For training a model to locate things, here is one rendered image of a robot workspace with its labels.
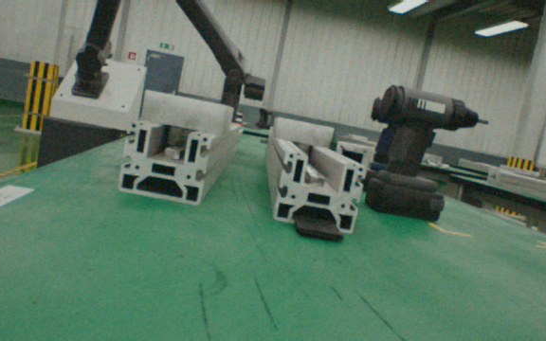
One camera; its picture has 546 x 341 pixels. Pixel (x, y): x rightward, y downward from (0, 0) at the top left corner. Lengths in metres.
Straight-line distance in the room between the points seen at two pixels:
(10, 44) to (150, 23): 3.64
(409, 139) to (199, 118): 0.37
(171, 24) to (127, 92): 11.03
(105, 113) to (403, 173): 0.95
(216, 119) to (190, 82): 11.71
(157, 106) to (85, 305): 0.39
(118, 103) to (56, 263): 1.15
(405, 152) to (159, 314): 0.60
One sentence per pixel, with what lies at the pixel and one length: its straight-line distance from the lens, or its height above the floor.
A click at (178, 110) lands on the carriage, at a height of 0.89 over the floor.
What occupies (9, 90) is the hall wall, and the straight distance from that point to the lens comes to 13.32.
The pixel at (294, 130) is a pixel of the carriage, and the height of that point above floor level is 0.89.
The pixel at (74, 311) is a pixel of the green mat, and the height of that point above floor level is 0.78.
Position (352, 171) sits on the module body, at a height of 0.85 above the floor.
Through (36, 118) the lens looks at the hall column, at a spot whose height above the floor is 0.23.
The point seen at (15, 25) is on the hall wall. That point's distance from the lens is 13.40.
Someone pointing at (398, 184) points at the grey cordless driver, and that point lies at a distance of 0.78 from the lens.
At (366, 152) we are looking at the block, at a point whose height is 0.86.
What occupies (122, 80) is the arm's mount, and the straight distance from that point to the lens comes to 1.53.
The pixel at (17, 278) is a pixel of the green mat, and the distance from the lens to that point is 0.30.
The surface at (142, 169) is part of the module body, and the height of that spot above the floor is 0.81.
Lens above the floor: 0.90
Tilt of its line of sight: 6 degrees down
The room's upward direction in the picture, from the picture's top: 11 degrees clockwise
